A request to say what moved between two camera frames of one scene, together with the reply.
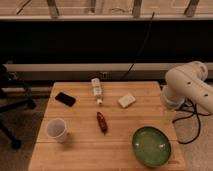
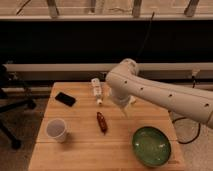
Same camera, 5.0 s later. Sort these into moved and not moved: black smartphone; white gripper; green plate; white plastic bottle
Moved: white gripper
Not moved: green plate; white plastic bottle; black smartphone
